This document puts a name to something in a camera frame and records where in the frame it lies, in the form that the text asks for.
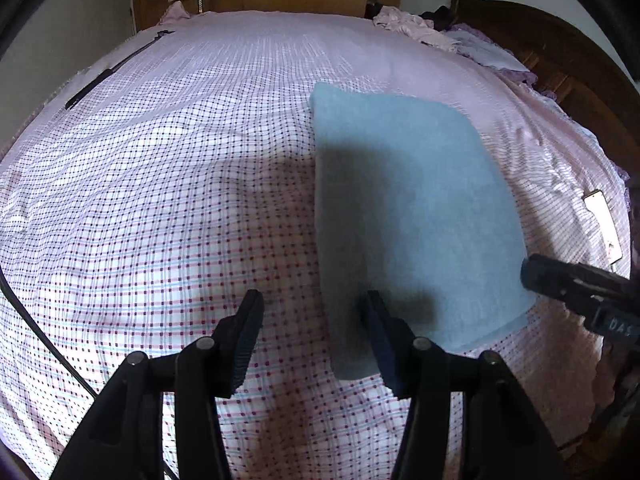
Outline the pink crumpled garment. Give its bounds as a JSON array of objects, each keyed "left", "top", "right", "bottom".
[{"left": 372, "top": 5, "right": 461, "bottom": 52}]

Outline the long black rod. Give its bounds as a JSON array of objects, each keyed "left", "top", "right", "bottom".
[{"left": 65, "top": 30, "right": 176, "bottom": 110}]

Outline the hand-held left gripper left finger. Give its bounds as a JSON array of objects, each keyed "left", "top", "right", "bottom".
[{"left": 50, "top": 289, "right": 266, "bottom": 480}]

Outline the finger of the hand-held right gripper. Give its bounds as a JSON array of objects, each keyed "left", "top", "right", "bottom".
[{"left": 520, "top": 254, "right": 640, "bottom": 322}]

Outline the black cable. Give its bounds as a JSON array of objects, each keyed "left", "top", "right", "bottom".
[{"left": 0, "top": 270, "right": 182, "bottom": 480}]

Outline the wooden headboard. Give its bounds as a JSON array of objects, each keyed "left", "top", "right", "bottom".
[{"left": 450, "top": 0, "right": 640, "bottom": 202}]

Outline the dark crumpled garment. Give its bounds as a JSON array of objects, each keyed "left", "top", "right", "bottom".
[{"left": 420, "top": 5, "right": 472, "bottom": 32}]

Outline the white phone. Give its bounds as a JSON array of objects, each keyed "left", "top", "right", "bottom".
[{"left": 582, "top": 189, "right": 624, "bottom": 264}]

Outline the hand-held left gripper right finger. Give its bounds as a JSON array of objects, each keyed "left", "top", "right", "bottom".
[{"left": 362, "top": 290, "right": 569, "bottom": 480}]

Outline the lavender pillow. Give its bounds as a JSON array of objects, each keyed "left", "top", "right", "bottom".
[{"left": 445, "top": 22, "right": 539, "bottom": 87}]

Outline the blue towel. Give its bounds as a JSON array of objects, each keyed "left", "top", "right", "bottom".
[{"left": 309, "top": 82, "right": 538, "bottom": 382}]

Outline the checked pink bed sheet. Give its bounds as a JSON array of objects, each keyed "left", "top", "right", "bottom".
[{"left": 0, "top": 10, "right": 634, "bottom": 480}]

